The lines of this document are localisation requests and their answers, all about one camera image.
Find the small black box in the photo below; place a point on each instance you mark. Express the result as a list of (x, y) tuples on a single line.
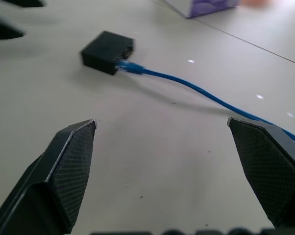
[(105, 52)]

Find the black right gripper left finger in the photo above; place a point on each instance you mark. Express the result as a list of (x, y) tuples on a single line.
[(52, 176)]

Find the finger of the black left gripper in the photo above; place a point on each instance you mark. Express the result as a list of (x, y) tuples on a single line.
[(3, 30), (22, 2)]

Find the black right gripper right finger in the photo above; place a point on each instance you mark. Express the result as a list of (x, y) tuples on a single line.
[(270, 166)]

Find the purple and white carton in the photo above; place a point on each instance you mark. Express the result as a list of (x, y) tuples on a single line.
[(204, 7)]

